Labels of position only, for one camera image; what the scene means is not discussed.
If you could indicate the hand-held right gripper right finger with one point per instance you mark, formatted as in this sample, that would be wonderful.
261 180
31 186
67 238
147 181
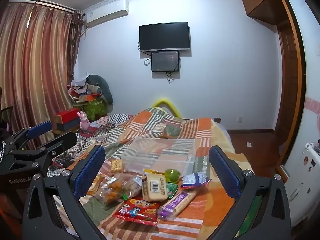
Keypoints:
223 172

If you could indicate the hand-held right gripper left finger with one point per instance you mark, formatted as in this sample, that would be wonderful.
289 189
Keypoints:
90 170

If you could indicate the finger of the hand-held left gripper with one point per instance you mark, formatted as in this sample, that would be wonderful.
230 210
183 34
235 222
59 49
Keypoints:
40 128
63 140

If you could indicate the clear bag of brown snacks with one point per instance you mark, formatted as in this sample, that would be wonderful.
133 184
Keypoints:
132 186

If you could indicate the red snack packet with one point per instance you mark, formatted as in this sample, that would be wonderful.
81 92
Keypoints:
137 211

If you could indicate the clear plastic container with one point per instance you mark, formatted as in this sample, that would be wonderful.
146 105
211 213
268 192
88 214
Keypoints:
160 152

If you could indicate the clear bag of fried snacks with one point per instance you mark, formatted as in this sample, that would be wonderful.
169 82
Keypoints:
111 188

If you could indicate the dark grey box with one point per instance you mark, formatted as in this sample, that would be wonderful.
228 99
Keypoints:
67 126

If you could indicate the orange snack packet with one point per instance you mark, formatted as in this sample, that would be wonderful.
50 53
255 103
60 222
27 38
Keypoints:
95 185

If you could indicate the red box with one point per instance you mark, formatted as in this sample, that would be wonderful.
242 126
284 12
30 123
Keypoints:
66 115

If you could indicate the pink toy figure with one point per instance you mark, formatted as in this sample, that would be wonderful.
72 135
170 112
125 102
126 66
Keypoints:
84 122

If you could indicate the small yellow cracker packet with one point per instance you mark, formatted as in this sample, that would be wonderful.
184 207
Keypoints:
117 165

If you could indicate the blue and white packet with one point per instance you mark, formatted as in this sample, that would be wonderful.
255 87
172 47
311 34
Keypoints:
195 180

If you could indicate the cream plush blanket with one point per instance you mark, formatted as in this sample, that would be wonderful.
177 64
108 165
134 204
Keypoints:
222 140

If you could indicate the black chair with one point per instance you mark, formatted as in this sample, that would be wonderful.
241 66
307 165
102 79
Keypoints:
7 110

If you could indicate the red patterned cloth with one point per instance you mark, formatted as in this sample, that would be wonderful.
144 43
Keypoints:
100 127

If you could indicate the green jelly cup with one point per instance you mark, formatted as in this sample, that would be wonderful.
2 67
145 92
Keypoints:
173 175

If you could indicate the pile of clutter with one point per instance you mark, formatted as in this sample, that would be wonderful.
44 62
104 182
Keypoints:
80 90

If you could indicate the small green packet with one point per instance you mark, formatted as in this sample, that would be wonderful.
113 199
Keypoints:
172 190

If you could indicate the purple cracker packet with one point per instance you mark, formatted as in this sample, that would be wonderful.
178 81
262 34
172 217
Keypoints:
176 203

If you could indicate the black white checkered cloth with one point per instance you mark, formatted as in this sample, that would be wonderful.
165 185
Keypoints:
118 118

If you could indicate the striped orange curtain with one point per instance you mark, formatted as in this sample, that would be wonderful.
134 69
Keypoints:
37 67

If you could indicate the beige cake packet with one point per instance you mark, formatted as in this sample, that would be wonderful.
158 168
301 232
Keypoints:
155 187

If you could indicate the patchwork striped blanket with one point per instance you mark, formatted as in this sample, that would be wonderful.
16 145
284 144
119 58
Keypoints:
155 122

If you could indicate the brown patterned curtain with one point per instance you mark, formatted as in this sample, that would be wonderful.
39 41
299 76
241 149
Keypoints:
75 45

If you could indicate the small black monitor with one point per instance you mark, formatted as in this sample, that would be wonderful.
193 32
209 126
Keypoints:
165 61

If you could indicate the white air conditioner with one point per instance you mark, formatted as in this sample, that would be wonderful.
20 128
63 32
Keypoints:
107 12

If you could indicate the white wall socket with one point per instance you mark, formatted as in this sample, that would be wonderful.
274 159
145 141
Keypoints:
239 119

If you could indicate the yellow bed frame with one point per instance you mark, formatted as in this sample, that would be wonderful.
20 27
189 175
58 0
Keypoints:
166 103

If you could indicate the black wall television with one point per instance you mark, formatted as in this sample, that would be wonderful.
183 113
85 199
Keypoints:
165 36

